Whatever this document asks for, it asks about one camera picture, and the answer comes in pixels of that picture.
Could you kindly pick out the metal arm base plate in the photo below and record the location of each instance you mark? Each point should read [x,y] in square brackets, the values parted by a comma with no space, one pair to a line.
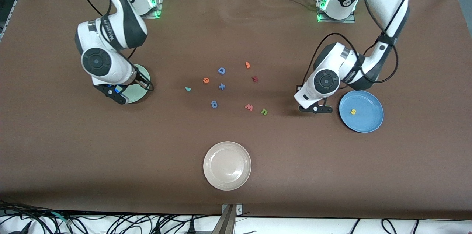
[337,21]
[160,2]

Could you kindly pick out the brown table cover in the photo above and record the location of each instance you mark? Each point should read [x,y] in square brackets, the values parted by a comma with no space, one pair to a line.
[236,35]

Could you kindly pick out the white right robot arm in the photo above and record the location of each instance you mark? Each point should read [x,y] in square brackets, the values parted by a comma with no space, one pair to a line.
[99,62]

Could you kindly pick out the blue plus sign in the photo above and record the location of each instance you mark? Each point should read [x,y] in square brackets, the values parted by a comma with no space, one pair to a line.
[221,86]

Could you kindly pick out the metal table bracket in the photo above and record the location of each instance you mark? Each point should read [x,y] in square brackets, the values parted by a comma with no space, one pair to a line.
[229,219]

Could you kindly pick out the blue letter D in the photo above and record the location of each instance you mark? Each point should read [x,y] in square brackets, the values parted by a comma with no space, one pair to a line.
[220,71]

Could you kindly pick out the beige plate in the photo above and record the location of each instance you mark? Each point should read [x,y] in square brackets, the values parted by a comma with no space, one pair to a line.
[227,166]

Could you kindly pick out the blue plate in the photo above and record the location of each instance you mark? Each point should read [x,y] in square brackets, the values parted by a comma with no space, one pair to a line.
[365,121]

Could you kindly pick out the dark red letter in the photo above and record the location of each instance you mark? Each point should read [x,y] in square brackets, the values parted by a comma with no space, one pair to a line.
[254,79]

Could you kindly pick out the salmon letter w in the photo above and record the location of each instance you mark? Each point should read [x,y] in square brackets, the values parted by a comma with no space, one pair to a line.
[249,108]

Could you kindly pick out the blue letter g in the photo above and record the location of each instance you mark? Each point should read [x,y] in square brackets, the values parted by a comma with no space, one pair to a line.
[214,105]

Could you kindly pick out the pale green plate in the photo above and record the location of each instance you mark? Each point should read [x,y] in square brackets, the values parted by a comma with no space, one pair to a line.
[136,95]

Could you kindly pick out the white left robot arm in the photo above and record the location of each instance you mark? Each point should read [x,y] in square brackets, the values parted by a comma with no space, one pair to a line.
[326,81]

